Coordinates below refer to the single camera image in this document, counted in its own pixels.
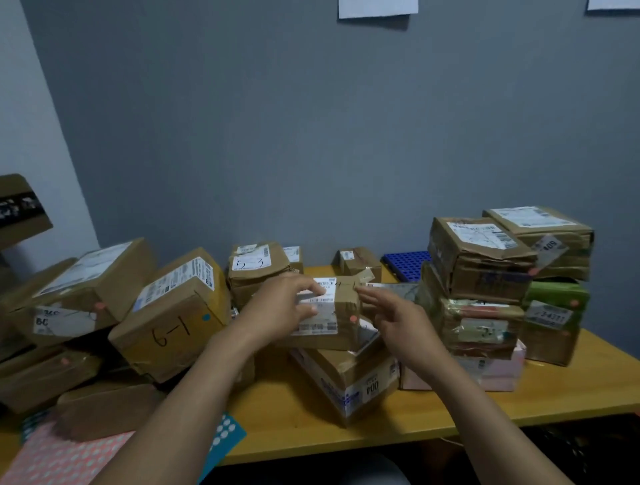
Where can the person's right hand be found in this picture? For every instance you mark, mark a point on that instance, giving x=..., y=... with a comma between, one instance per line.
x=405, y=330

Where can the person's left hand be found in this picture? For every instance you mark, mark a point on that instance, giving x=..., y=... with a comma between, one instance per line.
x=280, y=310

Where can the brown parcel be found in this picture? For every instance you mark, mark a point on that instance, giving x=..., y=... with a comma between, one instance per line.
x=395, y=292

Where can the small cardboard parcel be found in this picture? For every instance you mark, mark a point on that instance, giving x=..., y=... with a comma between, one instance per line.
x=130, y=280
x=345, y=300
x=570, y=235
x=292, y=255

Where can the small tall box white labels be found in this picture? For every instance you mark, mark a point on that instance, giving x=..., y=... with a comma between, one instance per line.
x=245, y=372

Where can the box marked 3-3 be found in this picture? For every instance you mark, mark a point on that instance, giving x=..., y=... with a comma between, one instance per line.
x=340, y=362

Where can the box with 004 label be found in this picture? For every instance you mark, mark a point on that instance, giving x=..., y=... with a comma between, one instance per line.
x=320, y=380

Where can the large pink box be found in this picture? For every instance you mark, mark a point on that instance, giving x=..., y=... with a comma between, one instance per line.
x=500, y=375

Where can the teal sticker sheet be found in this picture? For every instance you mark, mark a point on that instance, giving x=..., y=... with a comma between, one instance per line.
x=227, y=434

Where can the light green parcel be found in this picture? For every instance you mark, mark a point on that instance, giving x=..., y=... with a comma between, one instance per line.
x=550, y=295

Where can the pink dot sticker sheet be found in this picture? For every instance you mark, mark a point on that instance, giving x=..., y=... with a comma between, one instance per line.
x=60, y=459

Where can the box with black KARRIE band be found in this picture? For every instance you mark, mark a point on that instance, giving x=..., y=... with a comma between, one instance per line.
x=25, y=185

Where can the person's left forearm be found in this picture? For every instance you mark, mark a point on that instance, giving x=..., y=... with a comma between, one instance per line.
x=190, y=414

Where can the person's right forearm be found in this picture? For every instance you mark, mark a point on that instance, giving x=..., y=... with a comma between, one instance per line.
x=490, y=429

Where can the blue plastic grid pallet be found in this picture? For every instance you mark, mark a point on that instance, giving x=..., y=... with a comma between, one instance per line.
x=405, y=267

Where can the white paper on wall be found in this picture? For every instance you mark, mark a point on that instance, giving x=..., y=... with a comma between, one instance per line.
x=615, y=4
x=375, y=7

